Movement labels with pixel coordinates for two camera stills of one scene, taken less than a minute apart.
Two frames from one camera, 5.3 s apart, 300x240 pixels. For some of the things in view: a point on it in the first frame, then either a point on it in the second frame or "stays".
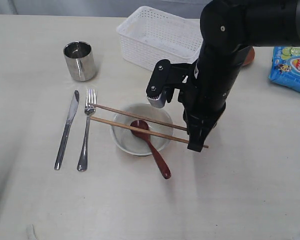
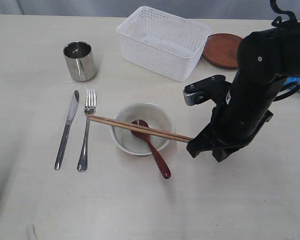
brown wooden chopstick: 138,116 to 141,129
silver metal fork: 89,110 stays
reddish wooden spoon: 142,124 stays
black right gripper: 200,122 to 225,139
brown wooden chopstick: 150,133 to 138,126
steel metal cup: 79,58 stays
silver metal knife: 61,151 stays
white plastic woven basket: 150,35 stays
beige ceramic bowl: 129,142 stays
